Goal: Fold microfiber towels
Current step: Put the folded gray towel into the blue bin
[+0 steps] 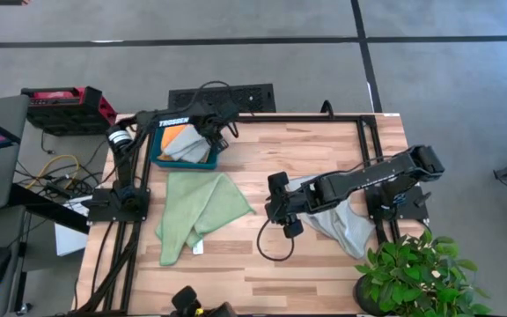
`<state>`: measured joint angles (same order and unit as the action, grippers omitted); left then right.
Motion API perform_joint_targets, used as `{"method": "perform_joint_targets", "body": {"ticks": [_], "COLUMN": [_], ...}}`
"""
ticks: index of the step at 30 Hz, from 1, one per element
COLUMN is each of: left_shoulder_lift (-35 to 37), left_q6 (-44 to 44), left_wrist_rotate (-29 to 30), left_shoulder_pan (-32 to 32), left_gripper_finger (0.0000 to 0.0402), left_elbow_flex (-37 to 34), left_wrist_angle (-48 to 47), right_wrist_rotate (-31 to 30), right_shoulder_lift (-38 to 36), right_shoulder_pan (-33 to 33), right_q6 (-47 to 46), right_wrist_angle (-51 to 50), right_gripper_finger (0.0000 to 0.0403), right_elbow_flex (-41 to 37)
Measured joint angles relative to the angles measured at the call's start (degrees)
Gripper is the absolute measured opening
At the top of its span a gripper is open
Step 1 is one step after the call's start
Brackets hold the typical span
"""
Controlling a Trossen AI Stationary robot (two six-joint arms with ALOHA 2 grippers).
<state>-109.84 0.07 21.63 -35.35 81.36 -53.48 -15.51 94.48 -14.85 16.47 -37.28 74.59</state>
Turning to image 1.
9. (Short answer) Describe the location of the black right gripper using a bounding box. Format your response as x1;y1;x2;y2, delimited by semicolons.
267;171;317;240

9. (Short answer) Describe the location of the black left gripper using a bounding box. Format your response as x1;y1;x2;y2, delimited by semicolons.
193;100;240;152

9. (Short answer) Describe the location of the grey waffle microfiber towel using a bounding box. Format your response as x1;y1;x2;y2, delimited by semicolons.
286;174;376;260
164;125;213;165

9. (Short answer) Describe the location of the orange microfiber towel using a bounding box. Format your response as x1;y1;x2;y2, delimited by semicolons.
158;124;188;162

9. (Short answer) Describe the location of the green microfiber towel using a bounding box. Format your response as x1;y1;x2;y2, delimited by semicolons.
155;170;256;267

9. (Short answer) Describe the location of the black floor vent grate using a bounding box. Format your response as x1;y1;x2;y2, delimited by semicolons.
167;83;277;114

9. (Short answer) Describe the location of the teal plastic tray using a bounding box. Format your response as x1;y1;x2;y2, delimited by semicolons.
150;122;220;171

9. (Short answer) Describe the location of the green potted plant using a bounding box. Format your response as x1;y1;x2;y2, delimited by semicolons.
352;231;492;317

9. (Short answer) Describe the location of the red and black tool case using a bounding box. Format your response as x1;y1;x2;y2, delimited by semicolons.
19;85;119;136

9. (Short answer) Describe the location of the black power strip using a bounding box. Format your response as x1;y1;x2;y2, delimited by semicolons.
44;180;79;199

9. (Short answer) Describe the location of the white paper sheet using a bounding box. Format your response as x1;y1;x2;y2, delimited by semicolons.
54;195;91;257

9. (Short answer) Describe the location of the black desk support bar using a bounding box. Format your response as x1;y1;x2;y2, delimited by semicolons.
9;182;91;234

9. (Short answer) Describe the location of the black desk leg with caster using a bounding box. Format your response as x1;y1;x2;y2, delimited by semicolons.
13;240;33;316

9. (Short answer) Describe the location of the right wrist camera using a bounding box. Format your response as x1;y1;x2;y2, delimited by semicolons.
263;196;284;223

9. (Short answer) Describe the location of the black left wrist camera cable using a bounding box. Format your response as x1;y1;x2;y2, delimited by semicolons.
187;80;240;139

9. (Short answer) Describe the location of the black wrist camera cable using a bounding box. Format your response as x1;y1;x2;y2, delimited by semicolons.
187;80;240;139
256;153;413;262

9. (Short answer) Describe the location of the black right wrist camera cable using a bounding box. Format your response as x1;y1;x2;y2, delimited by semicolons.
256;153;413;262

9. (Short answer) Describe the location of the black aluminium rig frame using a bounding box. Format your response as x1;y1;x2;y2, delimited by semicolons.
70;113;403;316

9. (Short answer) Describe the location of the black cable loop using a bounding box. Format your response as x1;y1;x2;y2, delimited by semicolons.
320;100;336;121

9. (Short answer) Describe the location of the yellow cable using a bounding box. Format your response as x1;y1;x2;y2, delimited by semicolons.
25;153;81;191

